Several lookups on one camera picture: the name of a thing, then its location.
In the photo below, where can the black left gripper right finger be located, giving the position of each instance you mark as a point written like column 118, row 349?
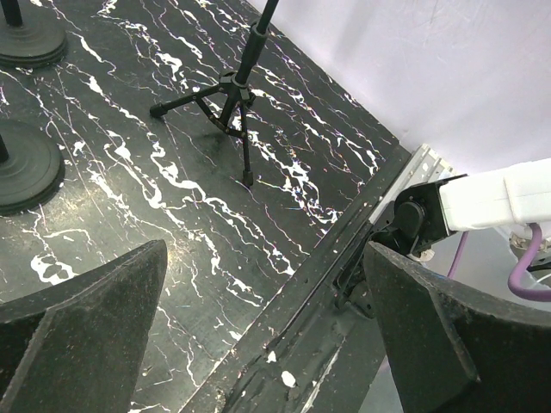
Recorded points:
column 453, row 348

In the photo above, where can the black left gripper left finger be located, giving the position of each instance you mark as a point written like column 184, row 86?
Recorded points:
column 78, row 346

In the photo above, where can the black round-base stand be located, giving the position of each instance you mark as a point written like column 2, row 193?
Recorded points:
column 32, row 167
column 31, row 36

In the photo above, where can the small black tripod stand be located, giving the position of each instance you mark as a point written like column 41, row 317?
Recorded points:
column 234, row 85

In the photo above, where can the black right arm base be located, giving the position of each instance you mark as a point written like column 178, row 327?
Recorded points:
column 366, row 284

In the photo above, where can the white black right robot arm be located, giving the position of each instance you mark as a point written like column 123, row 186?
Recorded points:
column 517, row 196

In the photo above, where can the aluminium table rail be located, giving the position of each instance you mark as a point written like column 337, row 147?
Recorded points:
column 425, row 165

